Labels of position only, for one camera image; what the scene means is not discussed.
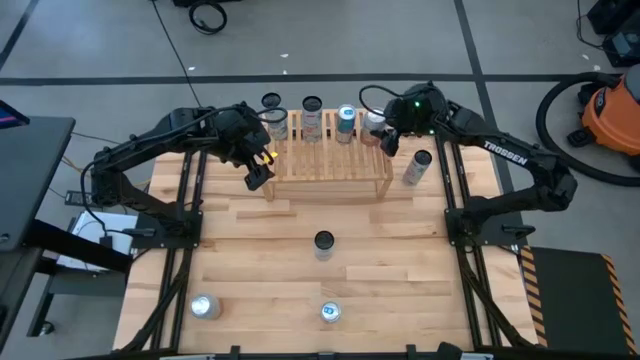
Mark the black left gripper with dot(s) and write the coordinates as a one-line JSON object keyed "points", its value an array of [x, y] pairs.
{"points": [[247, 137]]}

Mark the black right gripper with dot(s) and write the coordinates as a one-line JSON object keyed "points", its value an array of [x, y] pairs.
{"points": [[417, 112]]}

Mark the Spindrift grapefruit can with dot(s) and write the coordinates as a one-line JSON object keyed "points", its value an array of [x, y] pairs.
{"points": [[372, 125], [202, 306]]}

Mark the white red-print Celsius can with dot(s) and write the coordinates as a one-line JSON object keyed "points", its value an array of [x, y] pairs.
{"points": [[312, 125], [415, 172]]}

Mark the blue silver Red Bull can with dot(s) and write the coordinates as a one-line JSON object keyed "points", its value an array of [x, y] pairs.
{"points": [[330, 312], [346, 125]]}

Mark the silver blue-palm Celsius can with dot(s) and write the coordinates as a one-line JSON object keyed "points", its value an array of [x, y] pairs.
{"points": [[324, 240], [276, 127]]}

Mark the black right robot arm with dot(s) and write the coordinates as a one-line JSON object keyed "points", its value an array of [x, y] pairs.
{"points": [[505, 152]]}

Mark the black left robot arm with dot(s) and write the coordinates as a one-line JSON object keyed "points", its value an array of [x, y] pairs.
{"points": [[150, 140]]}

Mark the wooden slatted shelf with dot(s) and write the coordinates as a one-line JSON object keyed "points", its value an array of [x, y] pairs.
{"points": [[325, 165]]}

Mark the orange shop vacuum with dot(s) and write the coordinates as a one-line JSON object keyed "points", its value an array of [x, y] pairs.
{"points": [[612, 120], [541, 122]]}

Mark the white paper sheet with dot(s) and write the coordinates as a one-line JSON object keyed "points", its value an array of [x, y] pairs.
{"points": [[90, 227]]}

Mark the black floor box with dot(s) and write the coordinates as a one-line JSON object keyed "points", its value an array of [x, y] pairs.
{"points": [[210, 2]]}

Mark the black power strip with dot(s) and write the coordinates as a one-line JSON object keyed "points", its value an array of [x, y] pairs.
{"points": [[75, 198]]}

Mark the black desk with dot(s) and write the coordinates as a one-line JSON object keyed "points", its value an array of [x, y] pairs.
{"points": [[30, 175]]}

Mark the black mat with hazard stripes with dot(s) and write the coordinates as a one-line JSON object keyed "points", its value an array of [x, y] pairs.
{"points": [[575, 300]]}

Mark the computer monitor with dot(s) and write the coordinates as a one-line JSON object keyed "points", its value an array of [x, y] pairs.
{"points": [[10, 117]]}

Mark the black aluminium table frame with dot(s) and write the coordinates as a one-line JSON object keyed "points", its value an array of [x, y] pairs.
{"points": [[465, 300]]}

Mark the black frame clamp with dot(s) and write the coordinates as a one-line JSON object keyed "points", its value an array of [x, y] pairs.
{"points": [[234, 352], [411, 352]]}

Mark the white aluminium bracket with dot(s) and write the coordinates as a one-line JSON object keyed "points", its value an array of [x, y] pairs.
{"points": [[477, 357], [187, 357]]}

